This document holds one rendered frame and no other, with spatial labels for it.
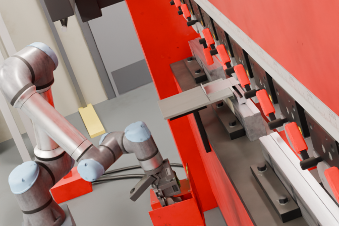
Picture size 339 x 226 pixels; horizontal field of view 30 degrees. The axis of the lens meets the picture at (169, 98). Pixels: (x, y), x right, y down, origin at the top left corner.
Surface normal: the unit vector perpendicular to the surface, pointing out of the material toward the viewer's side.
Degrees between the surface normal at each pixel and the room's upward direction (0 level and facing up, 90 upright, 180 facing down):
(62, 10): 90
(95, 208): 0
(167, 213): 90
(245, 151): 0
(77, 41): 90
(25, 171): 7
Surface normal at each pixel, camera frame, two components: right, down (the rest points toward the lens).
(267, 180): -0.30, -0.88
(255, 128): 0.15, 0.33
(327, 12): -0.94, 0.34
